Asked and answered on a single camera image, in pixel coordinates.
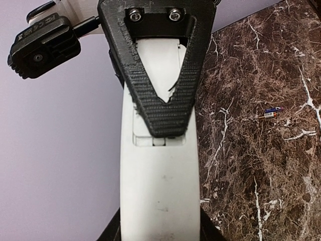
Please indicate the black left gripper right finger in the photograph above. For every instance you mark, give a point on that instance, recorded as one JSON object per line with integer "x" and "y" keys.
{"x": 208, "y": 232}

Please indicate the orange AAA battery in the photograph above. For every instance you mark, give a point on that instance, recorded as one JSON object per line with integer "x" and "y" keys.
{"x": 267, "y": 115}

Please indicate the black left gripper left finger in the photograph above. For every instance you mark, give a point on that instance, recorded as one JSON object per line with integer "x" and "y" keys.
{"x": 113, "y": 231}

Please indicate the blue AAA battery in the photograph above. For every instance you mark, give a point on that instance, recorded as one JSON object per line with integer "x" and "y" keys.
{"x": 274, "y": 109}

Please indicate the white remote control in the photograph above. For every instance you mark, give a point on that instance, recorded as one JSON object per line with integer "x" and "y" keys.
{"x": 159, "y": 181}

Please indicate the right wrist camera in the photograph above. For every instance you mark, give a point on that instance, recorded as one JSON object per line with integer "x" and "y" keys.
{"x": 43, "y": 46}

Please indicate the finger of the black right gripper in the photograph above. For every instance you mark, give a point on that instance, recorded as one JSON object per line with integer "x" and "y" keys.
{"x": 158, "y": 49}

